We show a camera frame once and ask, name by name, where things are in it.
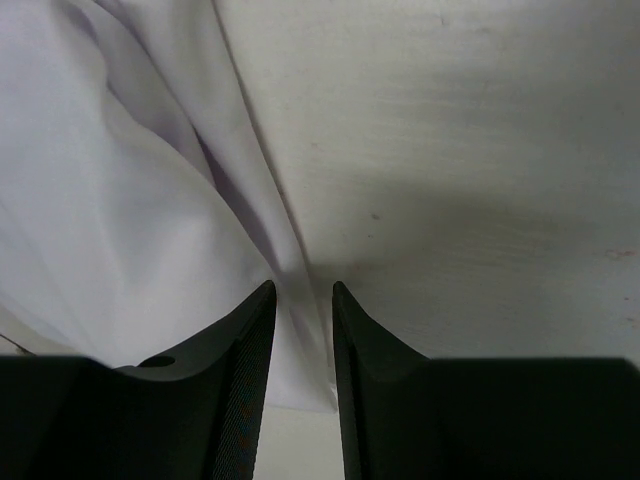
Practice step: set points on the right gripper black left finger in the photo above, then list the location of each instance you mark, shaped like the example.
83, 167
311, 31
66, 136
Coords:
191, 412

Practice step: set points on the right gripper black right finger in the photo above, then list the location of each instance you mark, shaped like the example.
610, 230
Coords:
406, 416

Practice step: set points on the white cloth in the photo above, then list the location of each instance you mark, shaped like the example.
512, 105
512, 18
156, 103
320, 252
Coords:
137, 206

